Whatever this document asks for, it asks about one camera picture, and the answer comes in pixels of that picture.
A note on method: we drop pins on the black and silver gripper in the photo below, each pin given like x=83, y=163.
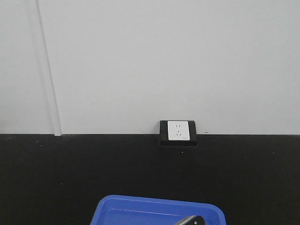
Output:
x=191, y=220

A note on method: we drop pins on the blue plastic tray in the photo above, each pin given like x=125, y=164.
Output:
x=130, y=210

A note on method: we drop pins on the white socket in black box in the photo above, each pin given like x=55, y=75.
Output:
x=177, y=133

